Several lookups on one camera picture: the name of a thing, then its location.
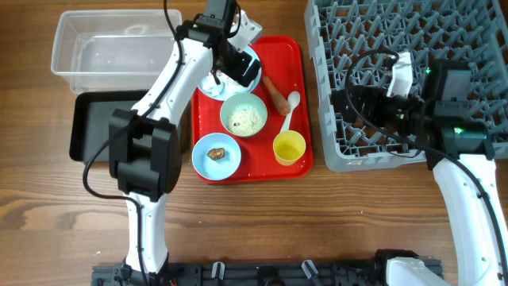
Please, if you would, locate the green bowl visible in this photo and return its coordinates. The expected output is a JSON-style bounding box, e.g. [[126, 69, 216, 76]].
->
[[219, 93, 267, 137]]

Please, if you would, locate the orange carrot piece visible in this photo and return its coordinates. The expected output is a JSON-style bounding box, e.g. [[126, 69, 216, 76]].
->
[[263, 76, 291, 116]]

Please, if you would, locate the brown food scrap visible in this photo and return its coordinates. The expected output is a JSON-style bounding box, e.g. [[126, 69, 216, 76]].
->
[[207, 148, 226, 160]]

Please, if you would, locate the yellow plastic cup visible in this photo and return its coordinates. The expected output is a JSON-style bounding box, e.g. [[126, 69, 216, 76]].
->
[[272, 130, 306, 166]]

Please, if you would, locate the small light blue bowl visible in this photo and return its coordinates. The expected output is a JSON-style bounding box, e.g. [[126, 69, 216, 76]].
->
[[191, 133, 241, 181]]

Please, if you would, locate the white rice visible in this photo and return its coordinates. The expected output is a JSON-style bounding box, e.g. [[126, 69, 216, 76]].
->
[[226, 104, 264, 137]]

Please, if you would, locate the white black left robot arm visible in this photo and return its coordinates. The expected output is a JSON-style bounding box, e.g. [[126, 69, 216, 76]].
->
[[109, 0, 262, 278]]

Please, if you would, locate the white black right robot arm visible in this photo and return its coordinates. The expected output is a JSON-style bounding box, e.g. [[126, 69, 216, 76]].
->
[[330, 60, 507, 285]]

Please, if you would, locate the grey dishwasher rack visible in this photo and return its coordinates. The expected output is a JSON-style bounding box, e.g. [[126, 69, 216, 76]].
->
[[304, 0, 507, 172]]

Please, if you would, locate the large light blue plate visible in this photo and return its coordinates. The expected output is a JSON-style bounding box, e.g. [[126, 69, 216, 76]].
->
[[198, 69, 262, 101]]

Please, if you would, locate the red serving tray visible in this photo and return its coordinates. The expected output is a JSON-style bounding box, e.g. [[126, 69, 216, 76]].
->
[[199, 36, 314, 184]]

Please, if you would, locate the white plastic spoon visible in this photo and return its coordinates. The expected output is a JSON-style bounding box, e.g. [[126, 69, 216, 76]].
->
[[280, 91, 301, 133]]

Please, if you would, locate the clear plastic bin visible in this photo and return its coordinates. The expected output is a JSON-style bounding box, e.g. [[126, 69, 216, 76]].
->
[[51, 10, 182, 94]]

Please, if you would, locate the black plastic tray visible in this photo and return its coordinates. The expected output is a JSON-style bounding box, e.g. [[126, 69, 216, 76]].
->
[[69, 90, 169, 163]]

